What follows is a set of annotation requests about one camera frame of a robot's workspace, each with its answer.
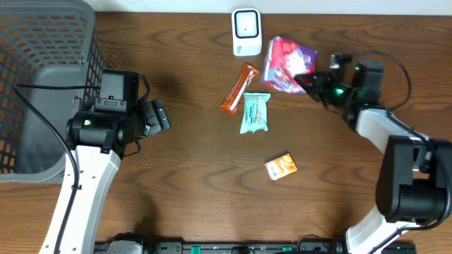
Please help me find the purple snack package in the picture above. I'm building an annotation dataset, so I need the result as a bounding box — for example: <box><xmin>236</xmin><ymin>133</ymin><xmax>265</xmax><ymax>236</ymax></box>
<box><xmin>261</xmin><ymin>36</ymin><xmax>318</xmax><ymax>94</ymax></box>

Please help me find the green wipes packet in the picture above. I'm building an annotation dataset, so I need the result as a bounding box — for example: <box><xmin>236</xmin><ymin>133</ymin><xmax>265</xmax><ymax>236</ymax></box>
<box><xmin>240</xmin><ymin>92</ymin><xmax>271</xmax><ymax>134</ymax></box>

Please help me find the orange snack bar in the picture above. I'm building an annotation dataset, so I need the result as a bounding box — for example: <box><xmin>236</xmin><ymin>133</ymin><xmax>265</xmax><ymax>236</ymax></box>
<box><xmin>220</xmin><ymin>63</ymin><xmax>260</xmax><ymax>116</ymax></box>

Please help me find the small orange packet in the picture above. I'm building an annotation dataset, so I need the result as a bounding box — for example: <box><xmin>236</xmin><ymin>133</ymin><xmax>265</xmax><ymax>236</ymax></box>
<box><xmin>264</xmin><ymin>153</ymin><xmax>297</xmax><ymax>181</ymax></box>

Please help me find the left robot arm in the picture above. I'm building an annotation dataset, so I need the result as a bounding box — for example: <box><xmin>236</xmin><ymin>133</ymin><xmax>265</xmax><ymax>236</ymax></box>
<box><xmin>40</xmin><ymin>68</ymin><xmax>171</xmax><ymax>253</ymax></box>

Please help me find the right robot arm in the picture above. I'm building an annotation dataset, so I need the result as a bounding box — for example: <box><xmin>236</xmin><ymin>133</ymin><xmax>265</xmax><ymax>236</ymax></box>
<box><xmin>294</xmin><ymin>54</ymin><xmax>451</xmax><ymax>253</ymax></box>

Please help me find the white barcode scanner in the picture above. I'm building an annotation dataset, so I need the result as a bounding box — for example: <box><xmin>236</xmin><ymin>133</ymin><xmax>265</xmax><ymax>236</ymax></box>
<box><xmin>231</xmin><ymin>8</ymin><xmax>263</xmax><ymax>56</ymax></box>

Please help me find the grey plastic basket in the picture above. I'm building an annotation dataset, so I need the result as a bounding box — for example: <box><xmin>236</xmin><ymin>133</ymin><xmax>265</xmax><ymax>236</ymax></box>
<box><xmin>1</xmin><ymin>0</ymin><xmax>107</xmax><ymax>183</ymax></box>

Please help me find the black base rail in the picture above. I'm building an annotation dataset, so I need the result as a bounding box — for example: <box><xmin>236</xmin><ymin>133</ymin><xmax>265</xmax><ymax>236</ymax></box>
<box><xmin>94</xmin><ymin>232</ymin><xmax>417</xmax><ymax>254</ymax></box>

